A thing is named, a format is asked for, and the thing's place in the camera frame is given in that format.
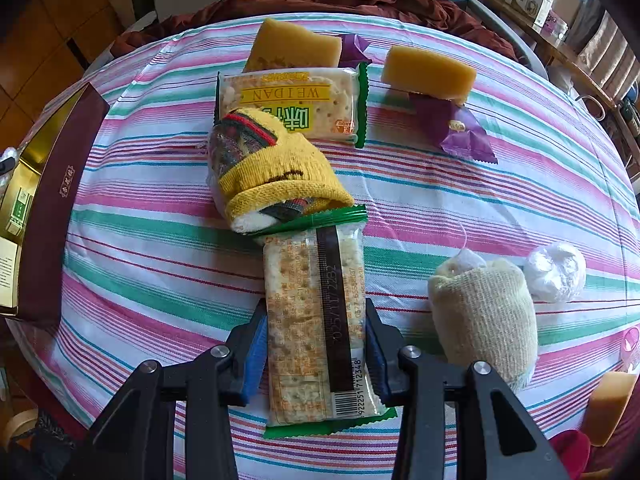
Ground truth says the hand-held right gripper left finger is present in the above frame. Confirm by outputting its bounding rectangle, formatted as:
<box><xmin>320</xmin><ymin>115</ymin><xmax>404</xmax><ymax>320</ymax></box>
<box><xmin>60</xmin><ymin>299</ymin><xmax>268</xmax><ymax>480</ymax></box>

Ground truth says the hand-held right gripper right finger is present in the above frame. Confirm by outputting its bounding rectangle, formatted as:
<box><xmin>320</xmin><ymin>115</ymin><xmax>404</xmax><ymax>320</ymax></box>
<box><xmin>364</xmin><ymin>299</ymin><xmax>571</xmax><ymax>480</ymax></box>

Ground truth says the cracker packet with barcode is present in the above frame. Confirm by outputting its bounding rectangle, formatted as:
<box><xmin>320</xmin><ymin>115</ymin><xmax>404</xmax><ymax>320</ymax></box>
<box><xmin>252</xmin><ymin>205</ymin><xmax>398</xmax><ymax>441</ymax></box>

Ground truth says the cream sock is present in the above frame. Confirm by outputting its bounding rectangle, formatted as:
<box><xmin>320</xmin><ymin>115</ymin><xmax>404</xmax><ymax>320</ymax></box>
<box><xmin>427</xmin><ymin>248</ymin><xmax>538</xmax><ymax>392</ymax></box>

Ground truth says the maroon and gold box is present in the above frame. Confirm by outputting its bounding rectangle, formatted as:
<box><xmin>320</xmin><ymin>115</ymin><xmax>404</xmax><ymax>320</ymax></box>
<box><xmin>0</xmin><ymin>82</ymin><xmax>111</xmax><ymax>326</ymax></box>

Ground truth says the striped bed sheet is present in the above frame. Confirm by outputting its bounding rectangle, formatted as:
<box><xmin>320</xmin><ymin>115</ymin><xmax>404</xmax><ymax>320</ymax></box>
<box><xmin>10</xmin><ymin>12</ymin><xmax>640</xmax><ymax>480</ymax></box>

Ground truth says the yellow rolled sock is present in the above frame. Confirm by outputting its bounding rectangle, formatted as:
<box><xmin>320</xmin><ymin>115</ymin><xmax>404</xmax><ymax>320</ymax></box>
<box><xmin>206</xmin><ymin>106</ymin><xmax>356</xmax><ymax>235</ymax></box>

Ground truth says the crumpled clear plastic bag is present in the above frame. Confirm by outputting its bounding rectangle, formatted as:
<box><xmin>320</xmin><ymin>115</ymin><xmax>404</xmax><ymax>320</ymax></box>
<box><xmin>522</xmin><ymin>242</ymin><xmax>587</xmax><ymax>304</ymax></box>

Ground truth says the red cloth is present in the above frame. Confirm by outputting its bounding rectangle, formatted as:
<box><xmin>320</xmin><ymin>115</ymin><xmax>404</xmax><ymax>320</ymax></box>
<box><xmin>550</xmin><ymin>400</ymin><xmax>640</xmax><ymax>480</ymax></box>

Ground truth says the yellow sponge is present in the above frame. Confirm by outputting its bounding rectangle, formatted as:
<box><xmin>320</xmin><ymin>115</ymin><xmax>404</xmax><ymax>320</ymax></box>
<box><xmin>381</xmin><ymin>45</ymin><xmax>477</xmax><ymax>102</ymax></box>
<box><xmin>580</xmin><ymin>371</ymin><xmax>638</xmax><ymax>447</ymax></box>
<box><xmin>243</xmin><ymin>17</ymin><xmax>343</xmax><ymax>73</ymax></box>

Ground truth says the purple snack packet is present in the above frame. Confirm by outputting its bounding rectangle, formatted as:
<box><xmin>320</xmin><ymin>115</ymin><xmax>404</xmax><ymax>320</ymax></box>
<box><xmin>410</xmin><ymin>92</ymin><xmax>499</xmax><ymax>165</ymax></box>
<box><xmin>337</xmin><ymin>32</ymin><xmax>373</xmax><ymax>68</ymax></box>

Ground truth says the tan tape roll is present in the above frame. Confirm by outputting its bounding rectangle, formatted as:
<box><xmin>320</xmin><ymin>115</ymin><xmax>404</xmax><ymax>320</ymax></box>
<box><xmin>0</xmin><ymin>407</ymin><xmax>41</xmax><ymax>448</ymax></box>

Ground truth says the pink plastic hair roller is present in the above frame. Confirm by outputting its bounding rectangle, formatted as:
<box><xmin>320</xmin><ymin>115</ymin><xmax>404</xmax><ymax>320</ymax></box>
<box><xmin>619</xmin><ymin>325</ymin><xmax>640</xmax><ymax>376</ymax></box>

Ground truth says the cracker packet with yellow label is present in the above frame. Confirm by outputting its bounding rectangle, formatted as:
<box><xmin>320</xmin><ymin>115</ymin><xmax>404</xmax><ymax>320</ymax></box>
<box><xmin>215</xmin><ymin>62</ymin><xmax>369</xmax><ymax>150</ymax></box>

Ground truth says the maroon blanket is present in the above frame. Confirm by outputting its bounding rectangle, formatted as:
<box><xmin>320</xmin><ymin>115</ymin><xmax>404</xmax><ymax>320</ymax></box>
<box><xmin>110</xmin><ymin>0</ymin><xmax>521</xmax><ymax>61</ymax></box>

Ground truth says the wooden desk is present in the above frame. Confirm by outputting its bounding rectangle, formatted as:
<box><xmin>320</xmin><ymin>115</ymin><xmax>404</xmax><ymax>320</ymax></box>
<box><xmin>482</xmin><ymin>0</ymin><xmax>640</xmax><ymax>161</ymax></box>

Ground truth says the small purple box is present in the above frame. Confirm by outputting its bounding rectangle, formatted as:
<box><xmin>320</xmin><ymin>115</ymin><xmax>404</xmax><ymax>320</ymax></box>
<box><xmin>545</xmin><ymin>10</ymin><xmax>571</xmax><ymax>43</ymax></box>

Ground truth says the beige curtain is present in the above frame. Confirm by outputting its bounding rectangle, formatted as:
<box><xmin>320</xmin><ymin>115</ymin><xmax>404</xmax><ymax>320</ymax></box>
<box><xmin>575</xmin><ymin>7</ymin><xmax>640</xmax><ymax>106</ymax></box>

